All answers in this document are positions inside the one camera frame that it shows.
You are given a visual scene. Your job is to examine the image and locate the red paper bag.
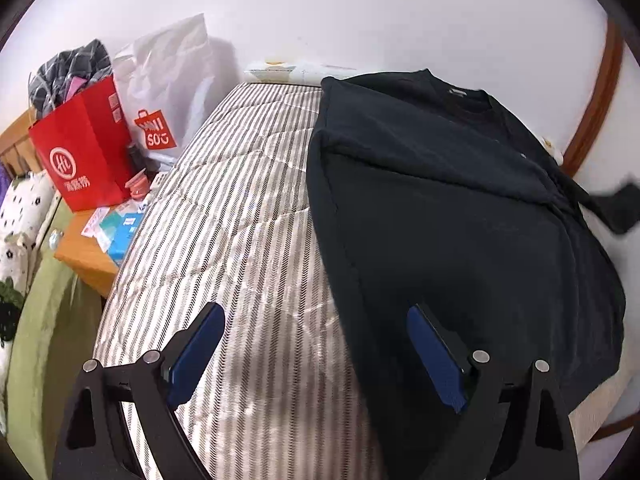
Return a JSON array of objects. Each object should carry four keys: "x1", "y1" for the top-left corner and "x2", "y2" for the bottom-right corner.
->
[{"x1": 28, "y1": 74, "x2": 133, "y2": 212}]

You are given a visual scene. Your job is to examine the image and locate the wooden headboard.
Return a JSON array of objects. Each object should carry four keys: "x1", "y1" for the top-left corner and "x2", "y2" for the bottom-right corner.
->
[{"x1": 0, "y1": 107, "x2": 46, "y2": 176}]

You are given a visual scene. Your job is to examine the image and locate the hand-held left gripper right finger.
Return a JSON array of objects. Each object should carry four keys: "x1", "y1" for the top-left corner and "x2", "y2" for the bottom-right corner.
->
[{"x1": 406, "y1": 303, "x2": 581, "y2": 480}]

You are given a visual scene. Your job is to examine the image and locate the white plastic bag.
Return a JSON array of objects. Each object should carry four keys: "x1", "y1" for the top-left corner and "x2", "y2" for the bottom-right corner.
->
[{"x1": 111, "y1": 12, "x2": 241, "y2": 166}]

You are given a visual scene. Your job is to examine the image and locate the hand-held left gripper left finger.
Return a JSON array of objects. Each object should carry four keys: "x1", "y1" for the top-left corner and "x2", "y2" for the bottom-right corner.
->
[{"x1": 51, "y1": 302, "x2": 227, "y2": 480}]

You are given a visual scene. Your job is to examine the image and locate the white duck print bumper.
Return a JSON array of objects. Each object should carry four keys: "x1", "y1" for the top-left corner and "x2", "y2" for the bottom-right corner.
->
[{"x1": 244, "y1": 57, "x2": 566, "y2": 163}]

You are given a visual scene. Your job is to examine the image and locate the green blanket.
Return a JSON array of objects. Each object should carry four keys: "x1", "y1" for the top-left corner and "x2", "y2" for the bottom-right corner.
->
[{"x1": 0, "y1": 195, "x2": 106, "y2": 461}]

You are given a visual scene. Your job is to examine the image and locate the striped mattress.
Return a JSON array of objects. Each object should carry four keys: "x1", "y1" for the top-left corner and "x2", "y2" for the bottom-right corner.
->
[{"x1": 92, "y1": 80, "x2": 626, "y2": 480}]

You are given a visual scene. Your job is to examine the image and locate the brown wooden door frame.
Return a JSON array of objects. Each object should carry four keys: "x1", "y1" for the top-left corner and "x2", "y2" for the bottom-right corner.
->
[{"x1": 562, "y1": 17, "x2": 626, "y2": 178}]

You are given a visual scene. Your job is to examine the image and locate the purple cloth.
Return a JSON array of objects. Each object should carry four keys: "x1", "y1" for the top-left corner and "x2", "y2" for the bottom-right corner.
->
[{"x1": 0, "y1": 162, "x2": 13, "y2": 211}]

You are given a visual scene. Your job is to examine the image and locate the blue box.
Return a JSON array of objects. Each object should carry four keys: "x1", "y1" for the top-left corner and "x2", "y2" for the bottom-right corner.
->
[{"x1": 114, "y1": 214, "x2": 144, "y2": 267}]

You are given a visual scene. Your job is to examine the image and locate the white patterned pillow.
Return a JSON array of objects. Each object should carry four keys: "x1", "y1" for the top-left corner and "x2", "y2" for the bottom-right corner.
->
[{"x1": 0, "y1": 170, "x2": 58, "y2": 281}]

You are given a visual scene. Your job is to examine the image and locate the black shirt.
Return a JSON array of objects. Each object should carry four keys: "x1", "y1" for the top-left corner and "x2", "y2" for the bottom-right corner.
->
[{"x1": 306, "y1": 69, "x2": 640, "y2": 480}]

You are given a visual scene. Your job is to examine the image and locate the plaid clothing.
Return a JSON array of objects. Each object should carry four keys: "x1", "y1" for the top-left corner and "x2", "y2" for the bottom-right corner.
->
[{"x1": 27, "y1": 38, "x2": 113, "y2": 122}]

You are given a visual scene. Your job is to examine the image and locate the pink cup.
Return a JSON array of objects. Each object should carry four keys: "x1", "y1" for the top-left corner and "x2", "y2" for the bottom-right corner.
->
[{"x1": 125, "y1": 170, "x2": 151, "y2": 200}]

